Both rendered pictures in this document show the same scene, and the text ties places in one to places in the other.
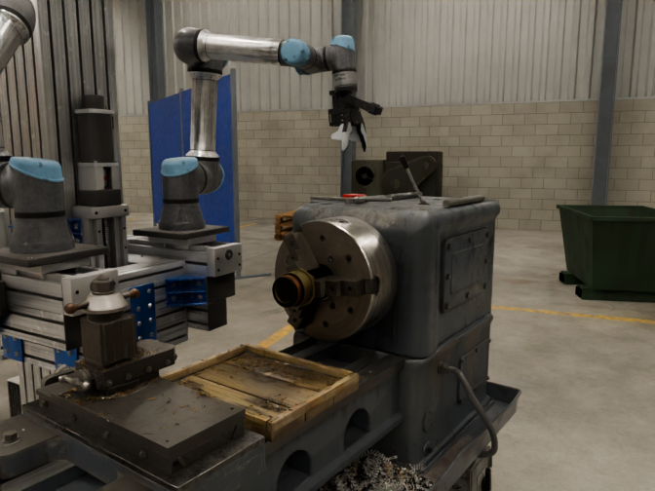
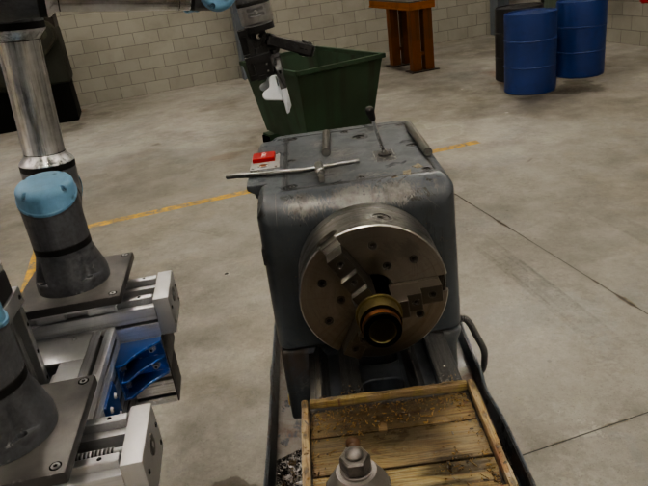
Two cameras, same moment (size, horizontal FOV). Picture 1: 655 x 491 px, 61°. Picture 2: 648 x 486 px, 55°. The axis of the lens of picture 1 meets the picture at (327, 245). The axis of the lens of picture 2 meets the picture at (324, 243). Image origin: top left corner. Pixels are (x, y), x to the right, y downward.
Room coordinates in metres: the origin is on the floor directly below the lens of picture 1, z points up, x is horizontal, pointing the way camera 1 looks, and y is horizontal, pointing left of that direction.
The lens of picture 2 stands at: (0.50, 0.75, 1.73)
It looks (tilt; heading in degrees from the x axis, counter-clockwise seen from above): 24 degrees down; 325
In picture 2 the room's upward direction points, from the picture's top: 8 degrees counter-clockwise
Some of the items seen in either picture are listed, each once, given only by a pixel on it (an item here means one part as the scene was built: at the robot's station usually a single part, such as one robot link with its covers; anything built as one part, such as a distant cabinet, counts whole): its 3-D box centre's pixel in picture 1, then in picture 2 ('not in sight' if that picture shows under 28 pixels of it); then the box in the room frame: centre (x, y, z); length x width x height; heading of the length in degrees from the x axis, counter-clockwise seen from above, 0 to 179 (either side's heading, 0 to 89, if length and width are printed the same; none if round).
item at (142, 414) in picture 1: (129, 405); not in sight; (0.95, 0.36, 0.95); 0.43 x 0.17 x 0.05; 54
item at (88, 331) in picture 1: (110, 334); not in sight; (0.99, 0.40, 1.07); 0.07 x 0.07 x 0.10; 54
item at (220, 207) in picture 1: (184, 172); not in sight; (8.04, 2.05, 1.18); 4.12 x 0.80 x 2.35; 30
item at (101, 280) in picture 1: (102, 283); (354, 459); (0.99, 0.41, 1.17); 0.04 x 0.04 x 0.03
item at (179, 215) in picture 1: (181, 212); (67, 259); (1.83, 0.48, 1.21); 0.15 x 0.15 x 0.10
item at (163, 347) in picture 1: (122, 368); not in sight; (1.01, 0.39, 0.99); 0.20 x 0.10 x 0.05; 144
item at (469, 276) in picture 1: (399, 261); (349, 222); (1.76, -0.23, 1.06); 0.59 x 0.48 x 0.39; 144
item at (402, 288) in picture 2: (343, 286); (418, 292); (1.31, -0.04, 1.08); 0.12 x 0.11 x 0.05; 54
